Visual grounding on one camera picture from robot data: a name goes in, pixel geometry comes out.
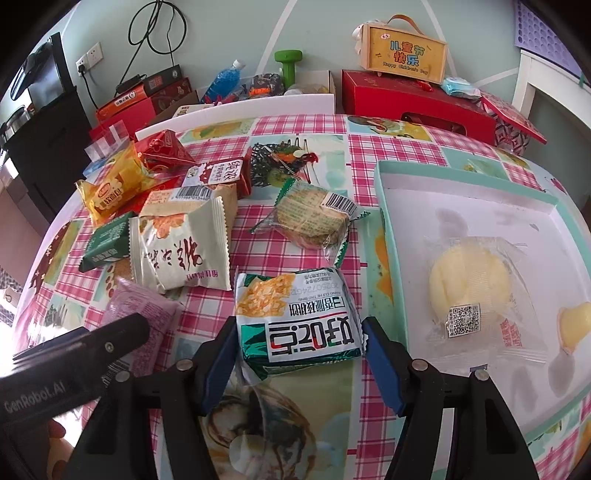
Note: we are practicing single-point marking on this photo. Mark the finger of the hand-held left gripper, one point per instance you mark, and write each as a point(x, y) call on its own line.
point(115, 341)

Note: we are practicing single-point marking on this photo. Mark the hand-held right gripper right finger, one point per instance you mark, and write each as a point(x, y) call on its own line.
point(385, 364)

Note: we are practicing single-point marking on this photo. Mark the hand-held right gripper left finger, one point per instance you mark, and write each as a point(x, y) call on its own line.
point(219, 364)

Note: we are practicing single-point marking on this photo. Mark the pink snack packet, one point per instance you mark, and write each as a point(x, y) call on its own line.
point(138, 309)

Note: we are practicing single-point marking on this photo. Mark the green white snack packet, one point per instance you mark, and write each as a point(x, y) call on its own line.
point(295, 323)

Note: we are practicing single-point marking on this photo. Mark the dark green snack packet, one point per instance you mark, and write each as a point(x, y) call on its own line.
point(106, 242)

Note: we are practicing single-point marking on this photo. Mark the cream calligraphy snack packet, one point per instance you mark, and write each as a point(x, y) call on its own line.
point(180, 254)

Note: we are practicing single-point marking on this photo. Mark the shiny red snack packet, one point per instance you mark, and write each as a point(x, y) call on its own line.
point(131, 202)

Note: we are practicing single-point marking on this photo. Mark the yellow orange bread packet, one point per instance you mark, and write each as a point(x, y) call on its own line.
point(115, 184)

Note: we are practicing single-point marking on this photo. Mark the round biscuit clear packet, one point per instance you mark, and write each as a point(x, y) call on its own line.
point(309, 217)

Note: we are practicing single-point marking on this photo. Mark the beige barcode snack packet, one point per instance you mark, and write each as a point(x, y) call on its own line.
point(194, 194)

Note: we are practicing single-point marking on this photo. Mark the teal shallow tray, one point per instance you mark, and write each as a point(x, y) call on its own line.
point(498, 217)

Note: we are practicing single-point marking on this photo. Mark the red white biscuit packet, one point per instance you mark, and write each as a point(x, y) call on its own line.
point(217, 175)

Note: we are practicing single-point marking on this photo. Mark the red pyramid snack packet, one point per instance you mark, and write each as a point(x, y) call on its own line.
point(161, 150)

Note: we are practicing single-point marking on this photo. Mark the person's left hand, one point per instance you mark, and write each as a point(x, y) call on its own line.
point(57, 429)

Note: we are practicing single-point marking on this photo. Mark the yellow cake clear packet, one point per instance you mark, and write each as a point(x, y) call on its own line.
point(471, 281)

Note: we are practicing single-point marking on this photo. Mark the yellow cake at edge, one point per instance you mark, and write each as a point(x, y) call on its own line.
point(577, 330)

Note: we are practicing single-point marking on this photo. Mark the clear plastic box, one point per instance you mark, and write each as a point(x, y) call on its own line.
point(106, 141)

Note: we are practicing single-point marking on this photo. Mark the black cabinet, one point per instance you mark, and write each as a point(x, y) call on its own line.
point(46, 147)

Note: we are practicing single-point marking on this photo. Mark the plain red box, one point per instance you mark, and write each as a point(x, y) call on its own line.
point(129, 117)

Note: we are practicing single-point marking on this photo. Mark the pink checked picture tablecloth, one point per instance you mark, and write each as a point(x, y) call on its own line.
point(300, 147)

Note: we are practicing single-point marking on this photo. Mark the orange flat box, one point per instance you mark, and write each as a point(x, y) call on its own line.
point(122, 104)

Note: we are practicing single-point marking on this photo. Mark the white card box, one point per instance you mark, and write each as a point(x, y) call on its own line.
point(189, 110)

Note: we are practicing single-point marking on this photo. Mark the dark red box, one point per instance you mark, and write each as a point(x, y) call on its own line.
point(173, 94)

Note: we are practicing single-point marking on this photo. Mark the black power adapter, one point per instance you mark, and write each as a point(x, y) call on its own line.
point(129, 84)

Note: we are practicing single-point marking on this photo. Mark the white board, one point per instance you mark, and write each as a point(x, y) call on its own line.
point(258, 108)

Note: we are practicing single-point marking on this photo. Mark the large red gift box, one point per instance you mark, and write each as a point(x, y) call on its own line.
point(392, 99)

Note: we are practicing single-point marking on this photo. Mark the black flat box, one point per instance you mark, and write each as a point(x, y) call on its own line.
point(161, 78)

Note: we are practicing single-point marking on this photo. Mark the red patterned lid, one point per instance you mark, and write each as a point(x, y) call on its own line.
point(512, 117)

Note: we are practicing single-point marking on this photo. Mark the black monitor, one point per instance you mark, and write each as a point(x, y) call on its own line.
point(39, 74)

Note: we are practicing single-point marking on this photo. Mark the blue water bottle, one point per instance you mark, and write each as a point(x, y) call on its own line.
point(224, 81)

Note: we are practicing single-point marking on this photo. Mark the dark snack bag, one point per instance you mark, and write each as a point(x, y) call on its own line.
point(267, 85)

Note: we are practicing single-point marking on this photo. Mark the light blue small packet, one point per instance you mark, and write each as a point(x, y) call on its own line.
point(459, 87)

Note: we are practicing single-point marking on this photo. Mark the open cardboard box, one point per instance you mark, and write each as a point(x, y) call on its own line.
point(323, 81)

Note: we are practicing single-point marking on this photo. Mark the green dumbbell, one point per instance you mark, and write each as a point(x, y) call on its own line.
point(290, 69)

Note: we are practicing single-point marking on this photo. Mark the white plush toy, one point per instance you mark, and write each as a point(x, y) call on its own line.
point(361, 37)

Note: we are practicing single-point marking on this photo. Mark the purple perforated basket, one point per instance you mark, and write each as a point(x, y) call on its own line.
point(540, 32)

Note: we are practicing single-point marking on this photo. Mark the white wall socket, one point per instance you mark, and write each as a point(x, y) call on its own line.
point(90, 55)

